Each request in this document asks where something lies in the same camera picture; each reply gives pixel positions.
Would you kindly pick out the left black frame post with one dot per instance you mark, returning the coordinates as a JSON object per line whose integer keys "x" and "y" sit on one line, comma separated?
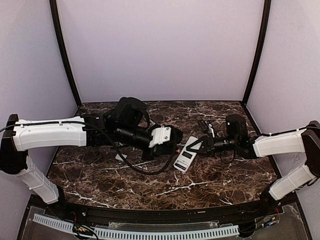
{"x": 63, "y": 51}

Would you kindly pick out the white slotted cable duct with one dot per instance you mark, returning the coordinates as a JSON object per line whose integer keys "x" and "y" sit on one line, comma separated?
{"x": 102, "y": 233}

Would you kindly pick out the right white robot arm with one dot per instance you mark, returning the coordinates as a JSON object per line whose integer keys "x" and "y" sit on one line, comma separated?
{"x": 301, "y": 140}

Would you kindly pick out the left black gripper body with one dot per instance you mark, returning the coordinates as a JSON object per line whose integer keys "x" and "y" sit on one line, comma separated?
{"x": 172, "y": 146}

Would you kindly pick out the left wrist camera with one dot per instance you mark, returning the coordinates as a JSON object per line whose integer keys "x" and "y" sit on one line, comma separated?
{"x": 163, "y": 134}

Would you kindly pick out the right black frame post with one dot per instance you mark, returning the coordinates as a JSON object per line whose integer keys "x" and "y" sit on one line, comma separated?
{"x": 258, "y": 51}

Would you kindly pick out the black frame post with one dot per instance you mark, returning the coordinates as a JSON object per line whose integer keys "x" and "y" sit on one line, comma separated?
{"x": 258, "y": 51}
{"x": 63, "y": 51}

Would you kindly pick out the black front rail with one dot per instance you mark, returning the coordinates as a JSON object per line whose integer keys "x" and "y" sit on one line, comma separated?
{"x": 244, "y": 212}

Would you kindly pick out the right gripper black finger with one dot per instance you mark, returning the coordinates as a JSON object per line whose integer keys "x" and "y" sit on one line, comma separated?
{"x": 194, "y": 143}
{"x": 200, "y": 152}

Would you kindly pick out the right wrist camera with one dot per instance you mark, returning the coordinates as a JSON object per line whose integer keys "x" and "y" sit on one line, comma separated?
{"x": 207, "y": 128}

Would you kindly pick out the white remote control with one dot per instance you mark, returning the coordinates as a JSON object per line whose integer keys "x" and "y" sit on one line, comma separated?
{"x": 185, "y": 158}

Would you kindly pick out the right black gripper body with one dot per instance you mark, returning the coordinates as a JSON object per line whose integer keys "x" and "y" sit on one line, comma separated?
{"x": 209, "y": 144}

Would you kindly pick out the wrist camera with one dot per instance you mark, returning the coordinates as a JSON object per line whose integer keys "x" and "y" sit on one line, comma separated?
{"x": 207, "y": 128}
{"x": 163, "y": 134}

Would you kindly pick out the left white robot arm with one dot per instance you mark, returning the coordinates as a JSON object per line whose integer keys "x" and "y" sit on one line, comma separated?
{"x": 118, "y": 126}

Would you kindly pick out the white battery cover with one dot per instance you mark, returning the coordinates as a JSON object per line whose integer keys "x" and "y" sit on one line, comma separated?
{"x": 119, "y": 158}

